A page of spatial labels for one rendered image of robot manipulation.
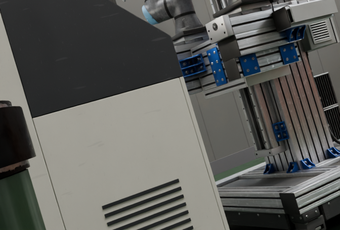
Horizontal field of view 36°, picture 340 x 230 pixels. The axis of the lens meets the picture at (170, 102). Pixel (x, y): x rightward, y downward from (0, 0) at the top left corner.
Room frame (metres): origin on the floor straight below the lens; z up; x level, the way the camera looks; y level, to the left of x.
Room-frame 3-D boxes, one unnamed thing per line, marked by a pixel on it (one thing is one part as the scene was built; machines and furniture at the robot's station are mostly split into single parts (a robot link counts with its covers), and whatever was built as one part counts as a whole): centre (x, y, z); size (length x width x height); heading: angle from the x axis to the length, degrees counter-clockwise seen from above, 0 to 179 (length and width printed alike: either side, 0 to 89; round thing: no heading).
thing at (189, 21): (2.75, -0.21, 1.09); 0.15 x 0.15 x 0.10
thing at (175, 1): (2.75, -0.20, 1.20); 0.13 x 0.12 x 0.14; 70
